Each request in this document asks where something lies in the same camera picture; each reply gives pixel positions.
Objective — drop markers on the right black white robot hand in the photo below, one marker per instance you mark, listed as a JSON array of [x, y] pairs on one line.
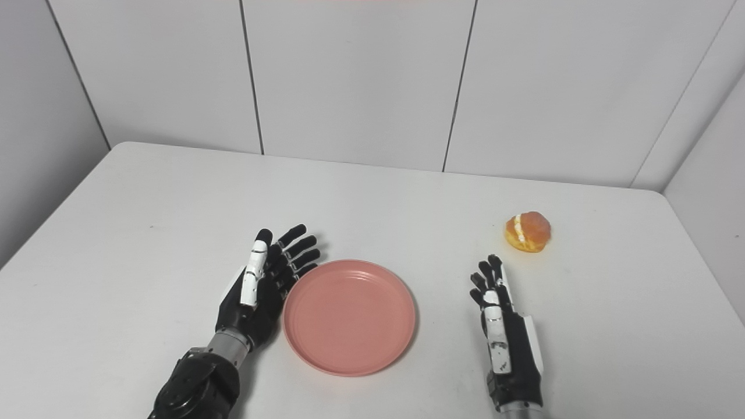
[[515, 361]]

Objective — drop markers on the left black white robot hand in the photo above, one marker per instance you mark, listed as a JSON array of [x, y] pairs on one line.
[[250, 308]]

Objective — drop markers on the pink round plate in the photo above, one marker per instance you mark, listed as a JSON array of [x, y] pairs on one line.
[[349, 317]]

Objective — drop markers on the cream puff pastry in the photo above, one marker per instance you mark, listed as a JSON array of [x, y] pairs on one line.
[[532, 231]]

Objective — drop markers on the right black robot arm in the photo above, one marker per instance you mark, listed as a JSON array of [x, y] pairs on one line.
[[521, 412]]

